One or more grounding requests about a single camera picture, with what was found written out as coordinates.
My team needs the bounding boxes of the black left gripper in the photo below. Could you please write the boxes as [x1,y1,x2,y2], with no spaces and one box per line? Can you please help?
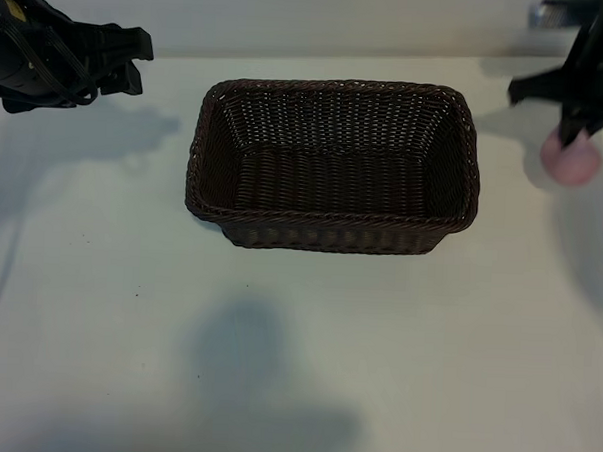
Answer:
[0,0,157,121]

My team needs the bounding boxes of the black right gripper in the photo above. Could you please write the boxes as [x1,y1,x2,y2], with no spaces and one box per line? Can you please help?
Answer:
[505,14,603,151]

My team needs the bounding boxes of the pink peach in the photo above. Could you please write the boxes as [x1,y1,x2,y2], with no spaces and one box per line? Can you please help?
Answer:
[536,123,603,189]

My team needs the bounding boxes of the dark brown wicker basket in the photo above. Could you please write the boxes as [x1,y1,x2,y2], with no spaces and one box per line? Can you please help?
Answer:
[182,71,488,260]

